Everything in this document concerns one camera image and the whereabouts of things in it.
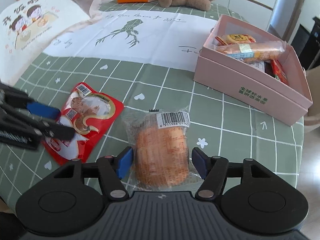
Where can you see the green checked tablecloth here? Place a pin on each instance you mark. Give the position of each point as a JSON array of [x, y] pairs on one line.
[[225, 135]]

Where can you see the round yellow cookie packet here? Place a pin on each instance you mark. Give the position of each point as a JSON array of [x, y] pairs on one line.
[[236, 38]]

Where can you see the red white meat pouch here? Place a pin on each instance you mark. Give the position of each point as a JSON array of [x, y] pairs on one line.
[[87, 105]]

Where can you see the pink cardboard box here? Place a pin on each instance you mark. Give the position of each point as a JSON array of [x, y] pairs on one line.
[[250, 92]]

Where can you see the round bread packet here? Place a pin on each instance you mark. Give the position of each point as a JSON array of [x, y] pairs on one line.
[[160, 150]]

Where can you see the white knotted plastic bag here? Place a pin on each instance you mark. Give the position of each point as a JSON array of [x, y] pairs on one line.
[[96, 5]]

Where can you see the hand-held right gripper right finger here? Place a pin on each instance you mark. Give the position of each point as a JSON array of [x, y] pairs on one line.
[[200, 163]]

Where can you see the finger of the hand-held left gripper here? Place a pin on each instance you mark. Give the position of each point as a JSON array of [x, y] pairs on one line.
[[42, 110], [60, 133]]

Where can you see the long bread roll packet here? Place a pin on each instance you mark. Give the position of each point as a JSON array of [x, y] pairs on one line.
[[255, 50]]

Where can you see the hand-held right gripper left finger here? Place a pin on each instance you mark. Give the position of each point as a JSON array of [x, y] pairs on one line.
[[125, 162]]

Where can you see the white paper sheet with drawing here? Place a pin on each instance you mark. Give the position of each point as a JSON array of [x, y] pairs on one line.
[[155, 42]]

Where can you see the black water dispenser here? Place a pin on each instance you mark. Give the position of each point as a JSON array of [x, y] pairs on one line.
[[313, 45]]

